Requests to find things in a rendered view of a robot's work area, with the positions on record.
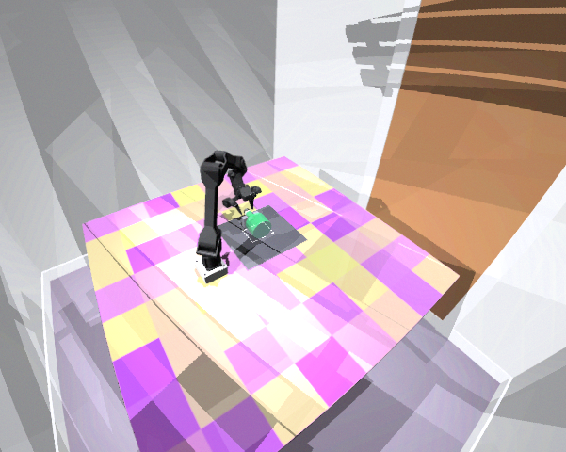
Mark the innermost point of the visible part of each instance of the grey flat mat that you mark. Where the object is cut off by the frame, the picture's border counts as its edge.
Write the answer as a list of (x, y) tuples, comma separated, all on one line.
[(251, 251)]

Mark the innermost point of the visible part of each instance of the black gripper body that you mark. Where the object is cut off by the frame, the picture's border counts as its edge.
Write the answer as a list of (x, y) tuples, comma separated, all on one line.
[(228, 202)]

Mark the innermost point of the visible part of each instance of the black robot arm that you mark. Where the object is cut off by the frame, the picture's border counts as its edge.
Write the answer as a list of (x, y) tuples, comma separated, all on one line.
[(212, 176)]

